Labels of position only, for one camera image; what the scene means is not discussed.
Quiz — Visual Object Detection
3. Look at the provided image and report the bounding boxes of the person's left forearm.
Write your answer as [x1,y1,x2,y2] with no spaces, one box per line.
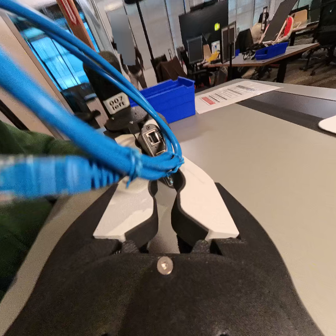
[0,121,84,158]

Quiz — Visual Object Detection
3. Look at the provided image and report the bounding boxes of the wooden post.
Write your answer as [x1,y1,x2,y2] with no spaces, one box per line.
[56,0,95,51]

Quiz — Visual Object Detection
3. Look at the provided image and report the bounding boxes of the blue plastic bin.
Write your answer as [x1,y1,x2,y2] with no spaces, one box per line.
[255,41,289,60]
[130,77,196,124]

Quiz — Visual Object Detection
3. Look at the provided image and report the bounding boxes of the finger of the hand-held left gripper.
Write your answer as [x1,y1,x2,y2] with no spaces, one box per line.
[115,134,143,154]

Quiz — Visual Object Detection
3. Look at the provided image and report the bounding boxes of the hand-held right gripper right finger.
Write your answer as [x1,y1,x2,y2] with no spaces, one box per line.
[171,156,240,246]

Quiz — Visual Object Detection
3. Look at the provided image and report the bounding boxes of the large black monitor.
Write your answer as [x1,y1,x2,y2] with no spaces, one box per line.
[178,0,229,50]

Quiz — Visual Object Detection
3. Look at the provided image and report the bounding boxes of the blue ethernet cable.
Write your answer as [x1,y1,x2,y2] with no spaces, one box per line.
[0,0,185,198]

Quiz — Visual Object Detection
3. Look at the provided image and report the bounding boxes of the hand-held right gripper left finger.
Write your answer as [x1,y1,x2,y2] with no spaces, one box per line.
[93,178,159,246]

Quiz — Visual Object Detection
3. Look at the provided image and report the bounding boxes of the laminated paper sheet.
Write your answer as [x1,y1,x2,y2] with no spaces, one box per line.
[195,80,282,114]

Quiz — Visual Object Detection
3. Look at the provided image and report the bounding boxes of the black ethernet switch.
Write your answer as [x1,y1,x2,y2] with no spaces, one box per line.
[136,124,176,187]

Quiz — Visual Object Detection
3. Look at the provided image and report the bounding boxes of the green hoodie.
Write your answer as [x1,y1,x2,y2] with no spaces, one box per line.
[0,197,54,298]

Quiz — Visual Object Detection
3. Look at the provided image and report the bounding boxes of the instruction board on white stand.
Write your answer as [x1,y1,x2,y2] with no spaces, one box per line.
[318,115,336,134]

